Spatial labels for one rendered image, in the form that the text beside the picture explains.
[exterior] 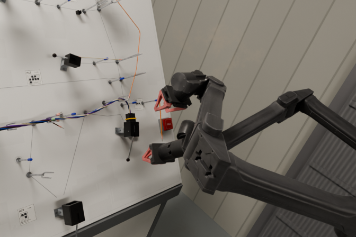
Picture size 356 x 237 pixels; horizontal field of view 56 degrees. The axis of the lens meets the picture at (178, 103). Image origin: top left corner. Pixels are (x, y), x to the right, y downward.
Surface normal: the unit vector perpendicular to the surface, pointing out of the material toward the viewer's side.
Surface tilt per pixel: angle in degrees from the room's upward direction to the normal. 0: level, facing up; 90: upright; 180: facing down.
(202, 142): 86
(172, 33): 90
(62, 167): 51
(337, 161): 90
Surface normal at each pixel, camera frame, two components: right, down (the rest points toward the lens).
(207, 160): -0.85, -0.18
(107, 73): 0.75, -0.13
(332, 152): -0.61, 0.12
